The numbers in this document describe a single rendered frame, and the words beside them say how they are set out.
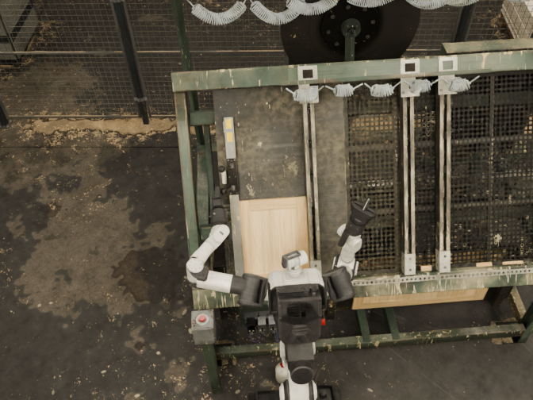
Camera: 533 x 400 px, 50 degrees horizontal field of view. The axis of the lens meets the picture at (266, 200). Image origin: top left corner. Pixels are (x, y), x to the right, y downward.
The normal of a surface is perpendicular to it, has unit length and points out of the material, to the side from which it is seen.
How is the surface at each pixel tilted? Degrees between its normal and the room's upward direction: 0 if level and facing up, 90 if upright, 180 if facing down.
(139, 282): 0
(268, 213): 53
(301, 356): 22
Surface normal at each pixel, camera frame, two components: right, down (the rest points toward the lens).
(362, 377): -0.02, -0.66
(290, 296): -0.05, -0.90
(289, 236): 0.04, 0.20
